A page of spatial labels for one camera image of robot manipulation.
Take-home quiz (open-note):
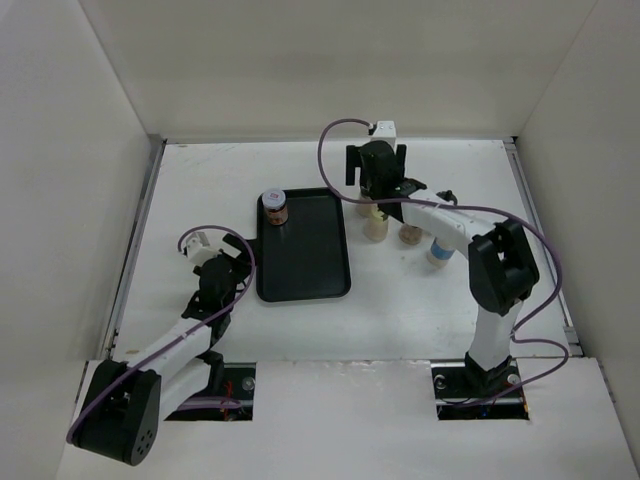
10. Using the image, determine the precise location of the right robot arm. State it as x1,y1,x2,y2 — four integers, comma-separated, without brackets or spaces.
345,140,540,396

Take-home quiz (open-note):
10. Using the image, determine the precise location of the left metal side rail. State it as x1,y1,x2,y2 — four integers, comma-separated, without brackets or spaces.
96,134,166,359

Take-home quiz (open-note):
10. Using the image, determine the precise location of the yellow-cap spice bottle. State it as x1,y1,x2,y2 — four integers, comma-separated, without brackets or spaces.
363,209,388,243

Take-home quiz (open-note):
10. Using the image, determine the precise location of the right metal side rail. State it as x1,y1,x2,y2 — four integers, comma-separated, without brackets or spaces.
503,137,584,357

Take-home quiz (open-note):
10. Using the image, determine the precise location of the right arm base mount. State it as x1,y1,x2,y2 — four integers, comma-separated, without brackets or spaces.
431,360,529,421

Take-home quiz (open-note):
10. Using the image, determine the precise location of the black-cap spice bottle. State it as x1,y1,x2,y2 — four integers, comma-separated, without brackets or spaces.
398,224,423,246

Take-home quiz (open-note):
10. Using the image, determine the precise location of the clear-lid pepper grinder bottle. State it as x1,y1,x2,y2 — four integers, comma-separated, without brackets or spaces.
356,187,378,218

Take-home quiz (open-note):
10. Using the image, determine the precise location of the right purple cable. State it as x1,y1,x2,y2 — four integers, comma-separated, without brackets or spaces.
317,117,571,409

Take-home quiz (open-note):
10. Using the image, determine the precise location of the black rectangular tray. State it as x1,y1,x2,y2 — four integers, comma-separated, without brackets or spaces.
254,188,351,303

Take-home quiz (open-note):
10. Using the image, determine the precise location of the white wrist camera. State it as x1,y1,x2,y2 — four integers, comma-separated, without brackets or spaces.
181,231,219,267
369,120,397,148

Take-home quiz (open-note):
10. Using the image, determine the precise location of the silver-lid blue-label jar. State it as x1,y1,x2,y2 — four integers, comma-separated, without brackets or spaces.
426,238,455,268

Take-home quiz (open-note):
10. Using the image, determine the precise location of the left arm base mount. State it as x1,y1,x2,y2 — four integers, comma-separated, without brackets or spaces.
166,351,257,422

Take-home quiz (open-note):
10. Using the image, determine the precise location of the black-knob grinder bottle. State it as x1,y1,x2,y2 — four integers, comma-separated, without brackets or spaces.
437,190,458,205

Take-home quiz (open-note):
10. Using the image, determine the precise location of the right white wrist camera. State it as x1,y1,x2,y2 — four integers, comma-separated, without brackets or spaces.
369,120,397,148

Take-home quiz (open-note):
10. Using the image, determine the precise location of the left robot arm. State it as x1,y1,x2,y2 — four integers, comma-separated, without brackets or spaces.
66,229,257,466

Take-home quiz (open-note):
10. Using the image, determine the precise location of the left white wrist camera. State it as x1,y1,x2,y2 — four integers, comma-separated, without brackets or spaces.
181,231,219,267

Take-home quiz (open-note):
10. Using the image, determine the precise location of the metal side rail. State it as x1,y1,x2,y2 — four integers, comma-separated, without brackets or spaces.
96,134,166,359
503,137,584,357

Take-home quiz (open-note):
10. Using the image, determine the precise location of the red-label white-lid jar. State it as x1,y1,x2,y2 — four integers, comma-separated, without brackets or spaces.
261,188,288,226

